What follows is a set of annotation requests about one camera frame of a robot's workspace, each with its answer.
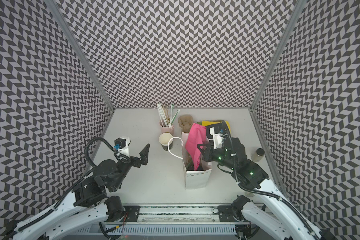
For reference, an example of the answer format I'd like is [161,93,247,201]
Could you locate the magenta paper napkin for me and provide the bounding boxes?
[185,123,207,171]

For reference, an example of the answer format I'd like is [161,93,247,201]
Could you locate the cartoon animal paper gift bag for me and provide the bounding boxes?
[167,137,212,190]

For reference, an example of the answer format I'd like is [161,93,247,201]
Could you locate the green straw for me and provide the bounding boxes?
[169,109,180,127]

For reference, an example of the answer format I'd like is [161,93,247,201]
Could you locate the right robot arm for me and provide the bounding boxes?
[197,134,336,240]

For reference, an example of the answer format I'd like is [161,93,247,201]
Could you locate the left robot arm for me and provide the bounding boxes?
[4,137,150,240]

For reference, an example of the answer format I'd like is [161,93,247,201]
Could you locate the yellow paper napkin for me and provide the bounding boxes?
[200,121,226,135]

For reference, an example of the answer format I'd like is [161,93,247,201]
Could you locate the black sleeved paper cup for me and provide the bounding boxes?
[159,133,173,151]

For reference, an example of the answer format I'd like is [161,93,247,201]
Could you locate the stacked pulp cup carriers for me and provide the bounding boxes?
[178,115,194,133]

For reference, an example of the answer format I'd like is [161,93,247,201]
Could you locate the pink metal straw bucket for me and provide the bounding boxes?
[159,120,175,135]

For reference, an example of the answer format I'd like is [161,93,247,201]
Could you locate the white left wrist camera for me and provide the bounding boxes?
[114,137,131,157]

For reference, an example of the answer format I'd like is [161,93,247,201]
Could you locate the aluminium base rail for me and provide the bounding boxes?
[105,203,251,225]

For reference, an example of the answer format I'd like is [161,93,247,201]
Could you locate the aluminium corner post right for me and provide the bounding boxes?
[250,0,307,112]

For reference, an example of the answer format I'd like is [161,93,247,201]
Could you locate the aluminium corner post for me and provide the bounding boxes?
[44,0,115,111]
[250,0,307,112]

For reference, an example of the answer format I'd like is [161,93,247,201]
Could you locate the aluminium corner post left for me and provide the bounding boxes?
[44,0,115,111]

